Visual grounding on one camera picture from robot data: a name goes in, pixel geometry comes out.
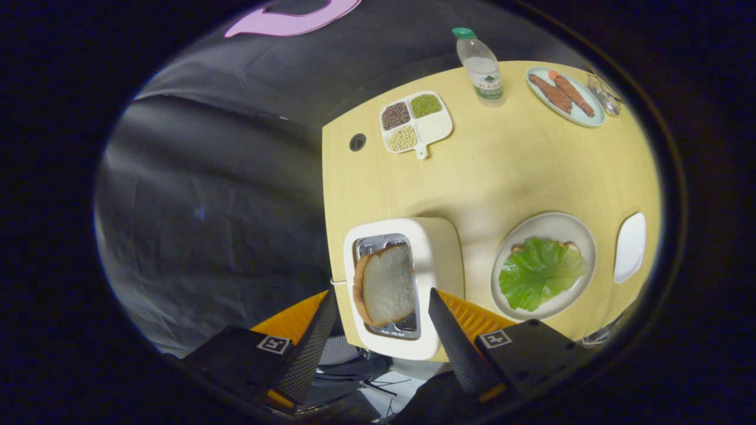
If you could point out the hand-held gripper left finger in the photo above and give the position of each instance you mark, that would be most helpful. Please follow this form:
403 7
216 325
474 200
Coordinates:
307 348

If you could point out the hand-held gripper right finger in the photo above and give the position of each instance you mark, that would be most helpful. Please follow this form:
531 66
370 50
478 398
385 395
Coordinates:
455 345

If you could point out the white bread slice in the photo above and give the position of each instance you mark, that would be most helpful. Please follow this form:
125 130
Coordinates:
387 286

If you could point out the green lettuce leaf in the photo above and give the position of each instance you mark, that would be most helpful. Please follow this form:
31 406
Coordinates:
540 274

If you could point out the white toaster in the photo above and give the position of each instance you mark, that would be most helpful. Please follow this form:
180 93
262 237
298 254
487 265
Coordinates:
440 260

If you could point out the beige round plate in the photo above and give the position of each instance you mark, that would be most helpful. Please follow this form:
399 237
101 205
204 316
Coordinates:
555 227

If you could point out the black backdrop cloth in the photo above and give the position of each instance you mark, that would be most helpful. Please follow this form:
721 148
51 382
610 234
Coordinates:
224 206

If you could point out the white rectangular plate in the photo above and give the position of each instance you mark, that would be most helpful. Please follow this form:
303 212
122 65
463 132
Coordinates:
630 248

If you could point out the black table grommet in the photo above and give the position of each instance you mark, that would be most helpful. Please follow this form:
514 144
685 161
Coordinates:
357 142

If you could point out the heap of pale beans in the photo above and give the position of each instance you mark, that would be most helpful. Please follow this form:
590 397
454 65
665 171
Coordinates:
402 138

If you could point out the white divided snack dish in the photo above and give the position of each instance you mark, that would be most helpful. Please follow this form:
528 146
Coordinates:
434 127

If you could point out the heap of dark beans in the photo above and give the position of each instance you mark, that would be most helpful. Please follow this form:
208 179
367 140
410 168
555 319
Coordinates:
396 115

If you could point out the heap of green beans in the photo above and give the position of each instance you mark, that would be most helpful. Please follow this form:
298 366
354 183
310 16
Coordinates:
426 105

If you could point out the light blue round plate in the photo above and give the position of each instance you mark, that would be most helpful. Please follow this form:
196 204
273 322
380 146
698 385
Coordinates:
585 118

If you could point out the brown meat piece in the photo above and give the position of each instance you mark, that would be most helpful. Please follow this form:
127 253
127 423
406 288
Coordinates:
552 94
576 94

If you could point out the clear plastic water bottle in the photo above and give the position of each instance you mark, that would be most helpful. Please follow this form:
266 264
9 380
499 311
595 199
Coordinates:
483 74

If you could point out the clear utensil holder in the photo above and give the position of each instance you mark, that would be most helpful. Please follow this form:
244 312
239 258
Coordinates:
608 97

